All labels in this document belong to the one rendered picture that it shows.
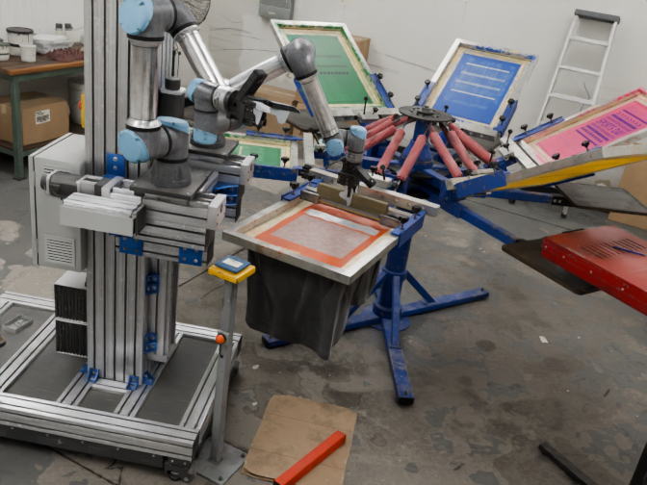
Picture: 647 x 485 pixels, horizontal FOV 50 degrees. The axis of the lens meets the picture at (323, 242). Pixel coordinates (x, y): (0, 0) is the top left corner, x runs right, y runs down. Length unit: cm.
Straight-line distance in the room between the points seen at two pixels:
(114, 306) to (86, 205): 64
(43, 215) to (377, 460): 179
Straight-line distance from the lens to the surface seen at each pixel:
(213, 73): 235
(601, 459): 381
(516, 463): 357
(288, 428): 339
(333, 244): 295
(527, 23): 708
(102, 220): 255
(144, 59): 235
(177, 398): 321
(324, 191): 326
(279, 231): 301
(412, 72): 743
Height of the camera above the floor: 218
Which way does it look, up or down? 25 degrees down
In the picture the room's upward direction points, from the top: 8 degrees clockwise
